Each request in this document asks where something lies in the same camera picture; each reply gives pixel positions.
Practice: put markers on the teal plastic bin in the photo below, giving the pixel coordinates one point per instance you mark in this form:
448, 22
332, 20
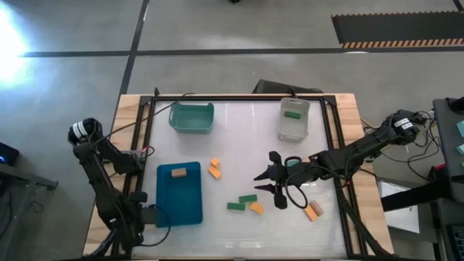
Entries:
191, 119

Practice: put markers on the orange triangular wooden block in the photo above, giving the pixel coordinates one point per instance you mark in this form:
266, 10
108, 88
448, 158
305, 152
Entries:
256, 208

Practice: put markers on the white paper sheet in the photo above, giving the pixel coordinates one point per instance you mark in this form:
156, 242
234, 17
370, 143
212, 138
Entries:
398, 221

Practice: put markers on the gray side table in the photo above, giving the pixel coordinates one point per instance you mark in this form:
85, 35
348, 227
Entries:
447, 145

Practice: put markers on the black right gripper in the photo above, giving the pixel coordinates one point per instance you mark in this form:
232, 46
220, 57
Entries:
301, 172

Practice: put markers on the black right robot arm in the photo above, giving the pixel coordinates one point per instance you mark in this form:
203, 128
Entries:
362, 148

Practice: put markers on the blue plastic bin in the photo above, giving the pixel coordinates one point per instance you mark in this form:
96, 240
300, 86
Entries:
179, 203

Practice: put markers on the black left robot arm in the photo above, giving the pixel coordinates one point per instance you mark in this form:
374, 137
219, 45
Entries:
98, 170

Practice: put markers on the black device with blue light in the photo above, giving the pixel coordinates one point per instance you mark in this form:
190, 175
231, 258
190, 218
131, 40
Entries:
9, 154

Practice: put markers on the teal item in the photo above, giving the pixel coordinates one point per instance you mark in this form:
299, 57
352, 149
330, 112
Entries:
461, 149
461, 129

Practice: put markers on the natural wooden block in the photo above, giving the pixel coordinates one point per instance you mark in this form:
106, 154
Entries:
318, 207
179, 172

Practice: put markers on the green wooden block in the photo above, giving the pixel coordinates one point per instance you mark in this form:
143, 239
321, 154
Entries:
236, 206
248, 198
292, 115
291, 163

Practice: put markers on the black hazard-striped floor mat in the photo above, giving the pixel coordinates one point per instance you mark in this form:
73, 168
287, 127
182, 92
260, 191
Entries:
398, 27

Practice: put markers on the white plastic bin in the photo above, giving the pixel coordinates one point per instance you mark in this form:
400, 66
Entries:
293, 128

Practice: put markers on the gray metal table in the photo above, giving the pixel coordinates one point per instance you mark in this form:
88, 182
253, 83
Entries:
21, 174

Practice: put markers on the red item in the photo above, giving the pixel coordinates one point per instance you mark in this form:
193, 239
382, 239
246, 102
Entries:
439, 167

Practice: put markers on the small orange wooden block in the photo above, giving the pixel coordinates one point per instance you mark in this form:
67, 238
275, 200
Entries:
215, 162

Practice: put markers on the black beam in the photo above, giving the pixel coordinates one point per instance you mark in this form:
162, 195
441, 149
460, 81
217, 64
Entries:
413, 197

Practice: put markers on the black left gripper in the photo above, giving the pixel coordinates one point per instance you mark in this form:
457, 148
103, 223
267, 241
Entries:
141, 214

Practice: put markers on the black box behind table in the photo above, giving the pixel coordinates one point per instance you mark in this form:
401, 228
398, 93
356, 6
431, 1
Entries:
275, 87

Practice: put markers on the black aluminium table frame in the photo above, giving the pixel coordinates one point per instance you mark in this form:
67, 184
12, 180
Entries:
235, 98

